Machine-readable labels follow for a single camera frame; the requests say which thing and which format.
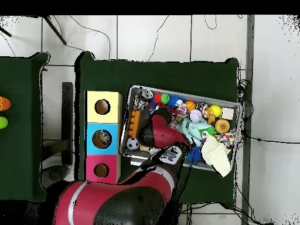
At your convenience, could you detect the light blue muslin cloth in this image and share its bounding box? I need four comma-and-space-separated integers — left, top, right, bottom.
181, 118, 212, 147

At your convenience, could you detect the cream muslin cloth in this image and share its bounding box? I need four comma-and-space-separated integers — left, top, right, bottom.
200, 134, 231, 178

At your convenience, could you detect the silver mesh bin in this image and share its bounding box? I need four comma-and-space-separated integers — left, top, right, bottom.
118, 84, 244, 173

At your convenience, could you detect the wooden box with three holes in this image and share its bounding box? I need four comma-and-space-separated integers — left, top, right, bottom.
83, 90, 123, 185

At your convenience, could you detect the orange plastic toy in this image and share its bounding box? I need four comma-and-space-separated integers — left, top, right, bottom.
128, 110, 142, 138

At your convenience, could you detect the small soccer ball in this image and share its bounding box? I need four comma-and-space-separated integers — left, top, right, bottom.
126, 137, 140, 151

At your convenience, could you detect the dented printed drink can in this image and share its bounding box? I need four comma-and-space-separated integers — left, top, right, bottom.
134, 88, 154, 111

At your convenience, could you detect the blue spiky ball with eyes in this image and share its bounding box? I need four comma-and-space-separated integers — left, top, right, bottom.
167, 94, 186, 108

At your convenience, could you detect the small orange basketball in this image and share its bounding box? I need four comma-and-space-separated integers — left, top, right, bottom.
185, 100, 197, 113

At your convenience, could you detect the small white baseball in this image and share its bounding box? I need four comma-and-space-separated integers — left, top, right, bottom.
189, 109, 203, 123

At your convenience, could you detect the dark green table cloth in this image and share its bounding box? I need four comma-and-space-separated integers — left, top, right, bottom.
74, 51, 240, 209
0, 52, 55, 203

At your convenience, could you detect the brown monkey plush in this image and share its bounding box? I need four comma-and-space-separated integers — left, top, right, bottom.
202, 108, 216, 125

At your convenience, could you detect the yellow ball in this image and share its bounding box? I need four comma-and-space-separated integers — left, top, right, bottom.
209, 104, 223, 118

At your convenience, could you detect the pale wooden block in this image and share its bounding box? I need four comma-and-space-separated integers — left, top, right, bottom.
221, 107, 235, 120

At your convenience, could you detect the black panel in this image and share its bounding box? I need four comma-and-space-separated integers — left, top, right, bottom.
61, 81, 74, 166

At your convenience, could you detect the grey round base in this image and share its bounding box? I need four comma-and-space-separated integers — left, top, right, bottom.
39, 164, 71, 188

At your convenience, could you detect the black tripod leg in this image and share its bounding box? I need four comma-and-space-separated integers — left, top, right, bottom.
42, 15, 68, 46
0, 26, 12, 38

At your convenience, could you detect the orange plastic object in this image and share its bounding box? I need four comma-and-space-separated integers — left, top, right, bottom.
0, 96, 12, 112

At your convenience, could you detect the thin black floor cable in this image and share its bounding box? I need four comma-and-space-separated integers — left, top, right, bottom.
147, 15, 169, 62
69, 15, 111, 59

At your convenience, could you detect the black cable with connector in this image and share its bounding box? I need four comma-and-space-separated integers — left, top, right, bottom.
236, 131, 300, 144

